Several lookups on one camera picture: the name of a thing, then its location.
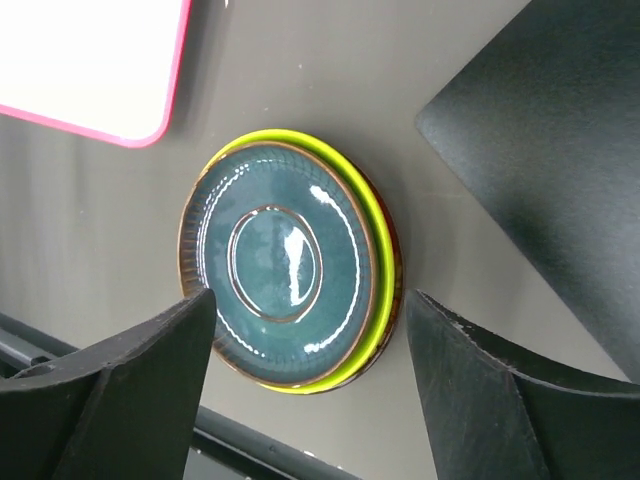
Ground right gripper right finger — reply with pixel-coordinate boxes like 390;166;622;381
405;290;639;479

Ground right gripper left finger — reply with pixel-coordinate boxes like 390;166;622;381
1;289;216;479

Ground red floral plate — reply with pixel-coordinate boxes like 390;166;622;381
294;163;404;395

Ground lime green plate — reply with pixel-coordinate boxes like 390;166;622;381
202;128;397;396

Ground dark green plate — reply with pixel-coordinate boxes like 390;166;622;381
177;140;379;389

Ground black box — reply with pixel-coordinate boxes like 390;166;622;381
416;1;639;381

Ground pink framed whiteboard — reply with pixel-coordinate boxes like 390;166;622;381
1;0;192;148

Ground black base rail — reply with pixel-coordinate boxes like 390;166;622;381
1;314;355;479

